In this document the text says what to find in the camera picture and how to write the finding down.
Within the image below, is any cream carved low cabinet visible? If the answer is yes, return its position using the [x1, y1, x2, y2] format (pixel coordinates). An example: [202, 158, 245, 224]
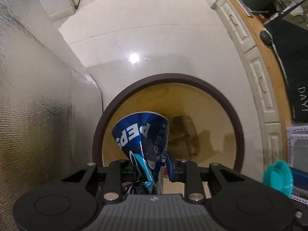
[215, 0, 292, 173]

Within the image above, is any crushed blue Pepsi can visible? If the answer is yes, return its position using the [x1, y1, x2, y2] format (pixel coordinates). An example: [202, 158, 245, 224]
[112, 112, 169, 194]

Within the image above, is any round brown-rimmed trash bin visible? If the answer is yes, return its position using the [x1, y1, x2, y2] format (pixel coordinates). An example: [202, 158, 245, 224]
[92, 73, 245, 171]

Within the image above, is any teal bottle cap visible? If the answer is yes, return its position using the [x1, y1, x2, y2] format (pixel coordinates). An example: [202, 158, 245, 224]
[262, 160, 293, 197]

